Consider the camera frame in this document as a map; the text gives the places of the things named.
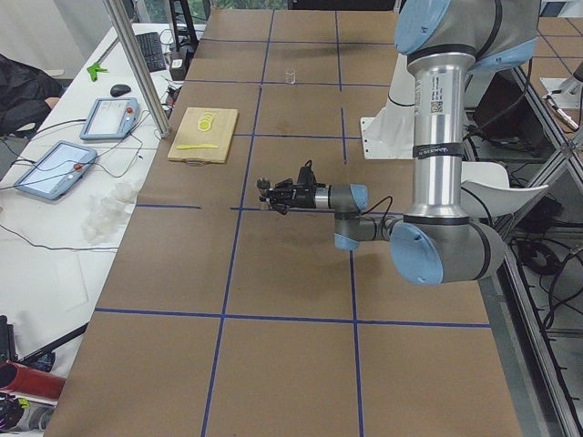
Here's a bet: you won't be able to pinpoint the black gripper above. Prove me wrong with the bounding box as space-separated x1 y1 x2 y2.
269 178 316 215

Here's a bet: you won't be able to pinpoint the steel double jigger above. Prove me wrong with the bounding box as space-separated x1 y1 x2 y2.
256 178 271 210

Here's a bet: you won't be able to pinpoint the small clear glass cup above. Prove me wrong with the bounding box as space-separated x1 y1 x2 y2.
285 68 296 85

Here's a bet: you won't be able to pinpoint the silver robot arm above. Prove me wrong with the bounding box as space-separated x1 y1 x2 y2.
257 1 539 285

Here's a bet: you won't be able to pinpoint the wooden cutting board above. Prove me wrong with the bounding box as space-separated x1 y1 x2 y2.
168 107 239 164

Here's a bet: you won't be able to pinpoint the yellow lemon slices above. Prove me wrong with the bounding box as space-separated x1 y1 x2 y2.
197 112 216 132

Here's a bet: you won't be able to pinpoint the yellow plastic knife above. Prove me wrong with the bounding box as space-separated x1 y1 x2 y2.
176 143 220 150

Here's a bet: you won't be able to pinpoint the crumpled white plastic wrap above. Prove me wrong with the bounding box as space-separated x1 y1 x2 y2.
81 178 144 246

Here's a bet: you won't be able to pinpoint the upper blue teach pendant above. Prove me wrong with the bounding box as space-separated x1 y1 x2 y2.
79 97 139 141

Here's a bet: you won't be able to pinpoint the blue teach pendant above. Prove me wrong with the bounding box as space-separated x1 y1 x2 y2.
79 97 139 141
14 140 97 200

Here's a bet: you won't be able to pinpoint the black computer mouse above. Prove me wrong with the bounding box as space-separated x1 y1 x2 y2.
109 84 132 97

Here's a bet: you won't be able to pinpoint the black keyboard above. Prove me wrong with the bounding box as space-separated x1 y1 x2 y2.
136 32 166 72

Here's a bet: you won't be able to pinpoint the white plastic chair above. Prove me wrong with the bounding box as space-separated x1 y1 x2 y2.
461 161 548 219

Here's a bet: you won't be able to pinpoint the green plastic clamp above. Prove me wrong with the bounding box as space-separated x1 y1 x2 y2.
87 62 108 82

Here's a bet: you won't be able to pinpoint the lower blue teach pendant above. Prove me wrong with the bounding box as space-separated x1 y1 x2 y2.
14 140 97 200

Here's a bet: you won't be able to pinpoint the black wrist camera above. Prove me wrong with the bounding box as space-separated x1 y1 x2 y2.
297 159 317 187

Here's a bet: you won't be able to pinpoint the aluminium frame post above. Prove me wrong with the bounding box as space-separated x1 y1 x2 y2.
104 0 169 138

